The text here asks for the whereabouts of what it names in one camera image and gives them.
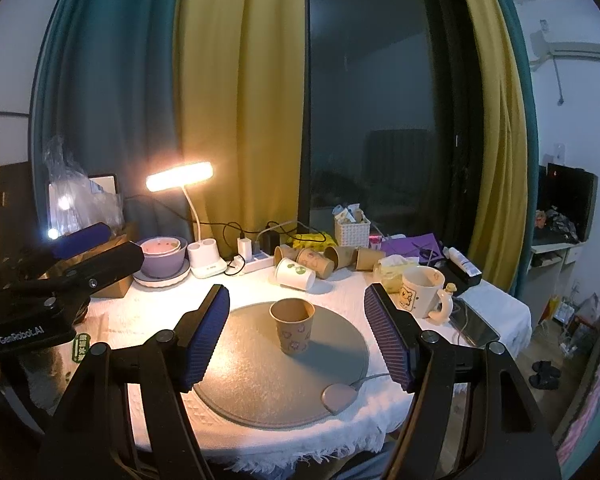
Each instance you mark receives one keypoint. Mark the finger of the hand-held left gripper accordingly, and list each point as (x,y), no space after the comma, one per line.
(105,265)
(82,237)

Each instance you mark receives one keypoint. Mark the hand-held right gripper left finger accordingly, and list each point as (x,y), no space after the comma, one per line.
(205,340)

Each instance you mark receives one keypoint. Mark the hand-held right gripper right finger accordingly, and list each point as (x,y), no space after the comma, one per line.
(387,340)

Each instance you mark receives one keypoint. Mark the brown printed paper cup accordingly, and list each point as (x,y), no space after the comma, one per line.
(293,327)

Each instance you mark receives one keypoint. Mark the white paper cup green print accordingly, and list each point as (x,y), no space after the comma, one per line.
(294,275)

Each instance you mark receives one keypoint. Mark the brown cardboard box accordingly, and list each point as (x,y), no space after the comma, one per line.
(115,285)

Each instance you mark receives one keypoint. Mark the white round plate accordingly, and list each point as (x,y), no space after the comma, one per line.
(150,280)

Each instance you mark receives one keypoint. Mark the clear plastic bag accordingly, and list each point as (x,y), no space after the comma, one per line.
(80,190)

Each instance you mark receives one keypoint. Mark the white cartoon mug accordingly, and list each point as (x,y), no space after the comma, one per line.
(420,292)

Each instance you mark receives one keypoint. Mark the purple bowl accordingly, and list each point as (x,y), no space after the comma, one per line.
(162,257)

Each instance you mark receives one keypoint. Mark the grey round warming mat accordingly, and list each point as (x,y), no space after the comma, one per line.
(260,375)

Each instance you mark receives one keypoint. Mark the yellow tissue pack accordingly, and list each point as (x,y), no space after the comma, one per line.
(394,272)

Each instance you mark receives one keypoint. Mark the white desk lamp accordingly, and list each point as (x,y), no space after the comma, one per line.
(200,255)

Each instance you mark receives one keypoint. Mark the smartphone on table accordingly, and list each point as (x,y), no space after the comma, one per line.
(477,327)

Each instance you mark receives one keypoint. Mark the white power strip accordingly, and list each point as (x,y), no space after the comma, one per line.
(257,262)

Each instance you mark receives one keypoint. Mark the black box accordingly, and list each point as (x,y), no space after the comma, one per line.
(460,280)

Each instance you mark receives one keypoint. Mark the white charger plug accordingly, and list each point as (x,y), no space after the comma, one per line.
(244,247)

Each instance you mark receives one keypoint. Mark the white tube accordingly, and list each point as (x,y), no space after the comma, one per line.
(464,260)

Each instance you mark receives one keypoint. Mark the white woven basket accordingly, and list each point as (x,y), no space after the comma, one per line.
(352,232)

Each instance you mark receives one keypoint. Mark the black power adapter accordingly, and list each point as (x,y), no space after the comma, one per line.
(271,242)

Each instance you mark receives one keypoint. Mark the yellow snack packet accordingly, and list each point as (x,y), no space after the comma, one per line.
(312,241)

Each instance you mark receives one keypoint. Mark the teal curtain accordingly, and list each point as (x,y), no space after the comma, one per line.
(110,100)
(522,135)

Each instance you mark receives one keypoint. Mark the black slippers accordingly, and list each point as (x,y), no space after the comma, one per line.
(545,374)

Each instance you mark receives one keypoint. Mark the white side desk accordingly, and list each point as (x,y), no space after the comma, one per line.
(552,255)

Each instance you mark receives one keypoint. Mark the yellow curtain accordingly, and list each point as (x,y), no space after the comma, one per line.
(240,90)
(497,125)

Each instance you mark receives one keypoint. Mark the black monitor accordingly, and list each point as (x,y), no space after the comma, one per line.
(567,200)

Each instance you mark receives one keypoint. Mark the dark glass window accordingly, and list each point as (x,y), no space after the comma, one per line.
(385,100)

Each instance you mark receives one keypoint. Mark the white air conditioner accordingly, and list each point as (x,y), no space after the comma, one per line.
(575,42)

